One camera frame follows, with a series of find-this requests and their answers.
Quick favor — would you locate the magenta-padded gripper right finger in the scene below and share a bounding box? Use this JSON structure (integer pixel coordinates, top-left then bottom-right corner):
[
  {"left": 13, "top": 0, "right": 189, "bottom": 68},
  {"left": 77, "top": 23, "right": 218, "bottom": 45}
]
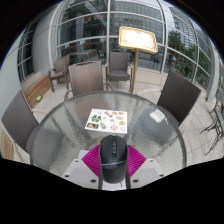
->
[{"left": 125, "top": 143, "right": 167, "bottom": 190}]

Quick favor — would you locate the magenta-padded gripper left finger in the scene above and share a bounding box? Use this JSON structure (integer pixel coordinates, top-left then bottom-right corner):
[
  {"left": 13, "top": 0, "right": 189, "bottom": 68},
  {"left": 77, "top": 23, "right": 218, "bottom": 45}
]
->
[{"left": 61, "top": 143, "right": 103, "bottom": 190}]

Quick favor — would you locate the black computer mouse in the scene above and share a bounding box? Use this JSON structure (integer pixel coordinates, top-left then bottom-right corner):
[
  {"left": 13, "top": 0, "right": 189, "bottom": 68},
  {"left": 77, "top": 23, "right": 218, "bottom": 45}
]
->
[{"left": 99, "top": 134, "right": 130, "bottom": 184}]

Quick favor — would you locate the white mouse pad with drawing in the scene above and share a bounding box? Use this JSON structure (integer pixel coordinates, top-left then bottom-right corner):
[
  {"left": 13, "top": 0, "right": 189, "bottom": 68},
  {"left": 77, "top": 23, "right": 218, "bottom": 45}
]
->
[{"left": 77, "top": 148, "right": 128, "bottom": 192}]

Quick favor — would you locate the food picture menu card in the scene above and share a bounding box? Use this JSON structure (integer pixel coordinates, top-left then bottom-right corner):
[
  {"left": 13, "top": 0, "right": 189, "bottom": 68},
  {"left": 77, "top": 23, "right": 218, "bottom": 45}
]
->
[{"left": 84, "top": 108, "right": 129, "bottom": 135}]

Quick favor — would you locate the wooden slat bench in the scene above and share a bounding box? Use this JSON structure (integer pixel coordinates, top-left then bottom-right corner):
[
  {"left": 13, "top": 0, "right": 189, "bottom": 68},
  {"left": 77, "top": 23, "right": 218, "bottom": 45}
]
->
[
  {"left": 21, "top": 73, "right": 53, "bottom": 109},
  {"left": 0, "top": 128, "right": 16, "bottom": 161}
]

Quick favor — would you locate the black metal chair group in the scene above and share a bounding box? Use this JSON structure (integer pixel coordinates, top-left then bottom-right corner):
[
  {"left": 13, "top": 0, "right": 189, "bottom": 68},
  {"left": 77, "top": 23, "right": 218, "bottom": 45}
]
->
[{"left": 199, "top": 96, "right": 224, "bottom": 157}]

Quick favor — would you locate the dark brown wicker chair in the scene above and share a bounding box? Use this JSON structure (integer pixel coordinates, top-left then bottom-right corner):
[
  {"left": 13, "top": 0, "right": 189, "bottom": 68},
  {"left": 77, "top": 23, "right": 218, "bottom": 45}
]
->
[{"left": 156, "top": 69, "right": 203, "bottom": 128}]

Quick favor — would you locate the golden sign stand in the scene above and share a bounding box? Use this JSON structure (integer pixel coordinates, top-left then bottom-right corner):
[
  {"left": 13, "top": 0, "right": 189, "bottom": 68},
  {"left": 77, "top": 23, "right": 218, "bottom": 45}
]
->
[{"left": 117, "top": 25, "right": 159, "bottom": 95}]

